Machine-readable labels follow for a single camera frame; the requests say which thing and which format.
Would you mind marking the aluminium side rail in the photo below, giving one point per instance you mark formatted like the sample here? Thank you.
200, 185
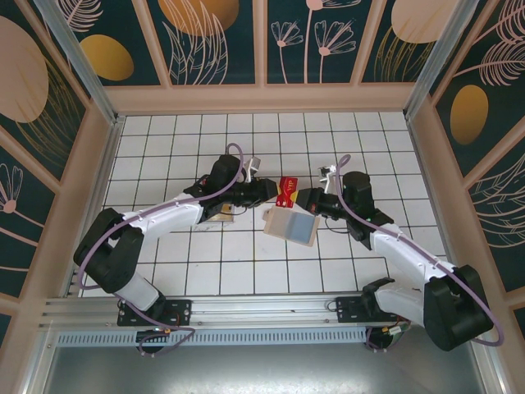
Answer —
105, 164

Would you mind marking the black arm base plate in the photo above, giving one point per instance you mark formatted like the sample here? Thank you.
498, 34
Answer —
182, 314
348, 312

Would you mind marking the aluminium corner post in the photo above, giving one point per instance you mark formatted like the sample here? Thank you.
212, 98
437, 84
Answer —
80, 61
439, 61

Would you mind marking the grey tray box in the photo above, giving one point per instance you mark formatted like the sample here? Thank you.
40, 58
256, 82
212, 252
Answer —
268, 225

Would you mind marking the grey metal sheet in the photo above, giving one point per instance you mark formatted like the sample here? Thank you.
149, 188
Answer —
262, 369

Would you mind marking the long aluminium base rail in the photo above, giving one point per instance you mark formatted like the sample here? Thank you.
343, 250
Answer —
262, 312

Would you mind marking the gold plastic card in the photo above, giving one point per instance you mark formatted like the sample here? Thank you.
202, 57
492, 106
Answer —
226, 209

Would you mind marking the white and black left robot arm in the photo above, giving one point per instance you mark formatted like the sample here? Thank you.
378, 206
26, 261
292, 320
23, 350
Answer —
172, 215

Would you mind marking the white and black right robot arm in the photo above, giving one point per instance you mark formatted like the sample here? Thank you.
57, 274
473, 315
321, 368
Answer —
393, 250

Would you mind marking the blue plastic card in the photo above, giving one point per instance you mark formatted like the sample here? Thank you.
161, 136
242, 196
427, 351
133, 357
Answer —
301, 227

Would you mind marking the small green circuit board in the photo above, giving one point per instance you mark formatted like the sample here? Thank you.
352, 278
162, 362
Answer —
400, 329

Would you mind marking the red VIP card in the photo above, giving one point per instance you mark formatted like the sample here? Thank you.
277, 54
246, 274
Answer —
287, 191

